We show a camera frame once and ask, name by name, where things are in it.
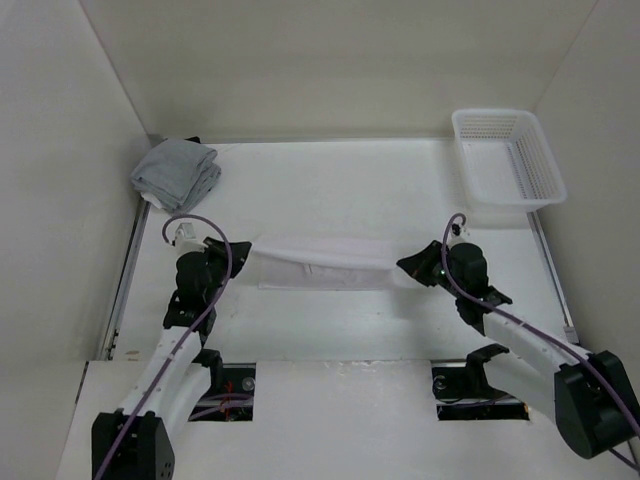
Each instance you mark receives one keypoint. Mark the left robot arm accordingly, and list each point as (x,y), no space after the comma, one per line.
(135,441)

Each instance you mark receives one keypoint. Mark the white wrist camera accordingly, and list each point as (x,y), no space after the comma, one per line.
(185,237)
(458,234)

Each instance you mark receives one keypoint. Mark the white tank top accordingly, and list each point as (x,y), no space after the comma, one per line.
(325,263)

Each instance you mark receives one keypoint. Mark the folded grey tank tops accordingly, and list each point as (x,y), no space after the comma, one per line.
(176,175)

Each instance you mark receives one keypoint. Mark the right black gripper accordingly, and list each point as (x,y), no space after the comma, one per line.
(417,264)

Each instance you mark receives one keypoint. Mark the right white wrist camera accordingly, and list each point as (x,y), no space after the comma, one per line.
(458,234)

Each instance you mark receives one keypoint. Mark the white plastic basket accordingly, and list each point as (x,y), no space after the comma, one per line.
(506,163)

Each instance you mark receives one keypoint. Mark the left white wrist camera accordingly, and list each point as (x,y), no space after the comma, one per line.
(185,237)

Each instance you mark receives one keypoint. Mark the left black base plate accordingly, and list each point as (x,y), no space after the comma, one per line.
(230,397)

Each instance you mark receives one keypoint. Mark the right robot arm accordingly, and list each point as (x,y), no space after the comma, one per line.
(588,396)

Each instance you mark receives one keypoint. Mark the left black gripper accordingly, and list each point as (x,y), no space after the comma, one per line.
(240,252)

